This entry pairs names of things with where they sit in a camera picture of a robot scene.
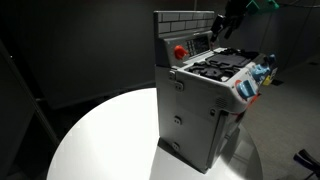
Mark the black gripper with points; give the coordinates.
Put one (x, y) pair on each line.
(236, 11)

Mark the grey toy stove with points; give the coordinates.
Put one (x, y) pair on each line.
(186, 120)

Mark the black keypad control panel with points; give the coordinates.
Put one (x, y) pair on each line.
(199, 45)

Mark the black burner grate top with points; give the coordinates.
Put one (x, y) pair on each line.
(220, 65)

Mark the orange dial knob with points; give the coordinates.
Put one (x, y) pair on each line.
(180, 52)

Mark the small yellow label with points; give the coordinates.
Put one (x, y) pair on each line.
(267, 81)

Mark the oven door with window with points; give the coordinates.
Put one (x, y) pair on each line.
(218, 140)

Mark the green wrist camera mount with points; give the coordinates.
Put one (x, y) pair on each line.
(261, 5)

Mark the round white pedestal table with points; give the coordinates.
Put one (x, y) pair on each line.
(110, 140)

